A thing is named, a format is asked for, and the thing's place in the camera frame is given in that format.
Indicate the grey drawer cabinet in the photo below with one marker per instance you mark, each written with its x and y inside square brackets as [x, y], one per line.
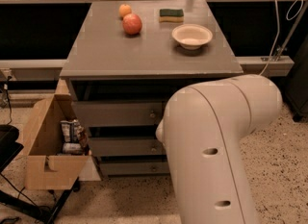
[120, 84]

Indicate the grey bottom drawer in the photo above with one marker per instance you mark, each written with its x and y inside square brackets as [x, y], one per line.
[134, 168]

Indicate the brown cardboard box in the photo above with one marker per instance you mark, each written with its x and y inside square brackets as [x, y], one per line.
[46, 168]

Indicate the grey top drawer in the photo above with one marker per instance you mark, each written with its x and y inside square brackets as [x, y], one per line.
[100, 114]

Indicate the grey drawer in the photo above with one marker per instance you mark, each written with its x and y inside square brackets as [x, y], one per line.
[100, 114]
[125, 146]
[134, 168]

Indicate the white paper bowl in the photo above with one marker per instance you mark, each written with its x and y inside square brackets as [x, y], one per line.
[192, 36]

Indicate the metal railing frame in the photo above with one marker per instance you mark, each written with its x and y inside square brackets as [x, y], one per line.
[32, 64]

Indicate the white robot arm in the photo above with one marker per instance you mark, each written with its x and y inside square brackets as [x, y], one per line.
[201, 129]

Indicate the green yellow sponge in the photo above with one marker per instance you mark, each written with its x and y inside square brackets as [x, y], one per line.
[171, 15]

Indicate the snack packets in box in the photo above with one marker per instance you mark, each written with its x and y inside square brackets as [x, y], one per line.
[75, 140]

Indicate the red apple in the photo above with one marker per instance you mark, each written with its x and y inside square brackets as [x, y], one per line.
[131, 24]

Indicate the small orange fruit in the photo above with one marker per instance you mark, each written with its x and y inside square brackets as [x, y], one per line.
[124, 9]

